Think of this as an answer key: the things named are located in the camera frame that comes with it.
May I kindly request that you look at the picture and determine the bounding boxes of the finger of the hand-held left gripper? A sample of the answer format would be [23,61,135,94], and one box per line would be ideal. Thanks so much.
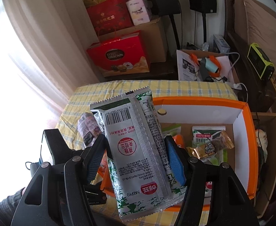
[83,184,107,205]

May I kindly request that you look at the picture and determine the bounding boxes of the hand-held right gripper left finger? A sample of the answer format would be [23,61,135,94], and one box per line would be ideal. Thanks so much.
[11,134,107,226]

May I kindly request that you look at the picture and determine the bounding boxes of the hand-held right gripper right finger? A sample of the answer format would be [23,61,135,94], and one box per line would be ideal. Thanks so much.
[164,135,258,226]

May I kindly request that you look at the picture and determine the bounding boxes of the orange snack packet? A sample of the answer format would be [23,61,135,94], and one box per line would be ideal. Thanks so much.
[97,151,109,177]
[172,134,183,146]

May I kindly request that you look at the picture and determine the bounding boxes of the gold snack packet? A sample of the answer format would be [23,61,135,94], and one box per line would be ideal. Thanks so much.
[186,130,235,160]

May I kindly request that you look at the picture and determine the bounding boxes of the large silver green seaweed packet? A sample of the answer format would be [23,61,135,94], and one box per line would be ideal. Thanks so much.
[90,86,187,223]

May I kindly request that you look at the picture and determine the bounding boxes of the white pouch with purple cap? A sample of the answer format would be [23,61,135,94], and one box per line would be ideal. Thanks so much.
[78,112,104,147]

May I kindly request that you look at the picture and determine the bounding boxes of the small green white packet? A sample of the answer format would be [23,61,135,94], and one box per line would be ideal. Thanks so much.
[204,155,228,167]
[162,125,182,142]

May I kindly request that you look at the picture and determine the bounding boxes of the orange cardboard box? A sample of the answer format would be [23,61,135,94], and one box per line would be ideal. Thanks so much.
[100,96,258,211]

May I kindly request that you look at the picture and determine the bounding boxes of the person's left forearm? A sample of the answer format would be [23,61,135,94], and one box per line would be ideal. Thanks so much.
[0,188,28,219]

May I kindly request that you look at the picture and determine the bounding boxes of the green white patterned seaweed packet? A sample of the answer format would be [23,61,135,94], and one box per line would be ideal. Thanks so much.
[192,125,228,165]

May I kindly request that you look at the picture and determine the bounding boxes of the yellow plaid tablecloth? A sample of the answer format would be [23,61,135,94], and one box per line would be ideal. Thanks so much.
[58,79,237,226]

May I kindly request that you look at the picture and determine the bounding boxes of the white curtain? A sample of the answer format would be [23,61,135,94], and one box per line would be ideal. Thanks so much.
[0,0,101,170]

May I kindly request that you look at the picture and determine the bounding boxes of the dark wooden low table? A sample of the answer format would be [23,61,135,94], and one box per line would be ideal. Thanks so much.
[103,61,178,83]

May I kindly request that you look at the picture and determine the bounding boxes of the open brown cardboard box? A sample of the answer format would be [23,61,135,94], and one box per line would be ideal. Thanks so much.
[251,112,276,219]

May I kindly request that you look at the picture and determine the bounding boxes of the open cardboard box with tools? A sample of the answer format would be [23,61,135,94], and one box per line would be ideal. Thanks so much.
[176,49,234,82]

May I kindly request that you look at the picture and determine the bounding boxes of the teal grey device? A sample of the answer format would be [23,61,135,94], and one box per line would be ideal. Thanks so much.
[199,57,220,76]

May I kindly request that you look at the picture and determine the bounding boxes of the red chocolate gift box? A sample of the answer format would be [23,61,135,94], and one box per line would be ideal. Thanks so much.
[86,36,151,77]

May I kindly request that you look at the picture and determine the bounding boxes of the large brown cardboard box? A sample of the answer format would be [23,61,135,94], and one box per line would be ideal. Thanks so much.
[98,16,168,64]

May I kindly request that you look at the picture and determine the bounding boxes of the grey white small box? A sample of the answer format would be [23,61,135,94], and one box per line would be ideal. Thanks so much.
[212,34,230,54]

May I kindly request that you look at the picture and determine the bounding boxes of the black speaker stand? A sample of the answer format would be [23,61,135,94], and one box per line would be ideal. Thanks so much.
[200,12,208,43]
[170,14,181,52]

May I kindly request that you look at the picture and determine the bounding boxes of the green black radio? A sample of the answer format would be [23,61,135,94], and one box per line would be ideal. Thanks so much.
[247,43,275,79]

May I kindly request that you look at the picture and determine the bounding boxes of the dark wooden sofa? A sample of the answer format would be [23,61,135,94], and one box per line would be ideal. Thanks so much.
[223,0,276,113]

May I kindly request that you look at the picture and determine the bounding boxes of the white pink tissue pack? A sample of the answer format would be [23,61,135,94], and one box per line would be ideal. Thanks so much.
[126,0,153,26]

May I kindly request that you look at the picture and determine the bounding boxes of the beige sofa cushion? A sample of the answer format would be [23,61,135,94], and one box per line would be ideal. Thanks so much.
[233,0,276,59]

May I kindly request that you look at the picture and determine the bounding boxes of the white charger cable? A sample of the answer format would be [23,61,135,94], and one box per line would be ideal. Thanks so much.
[228,52,248,104]

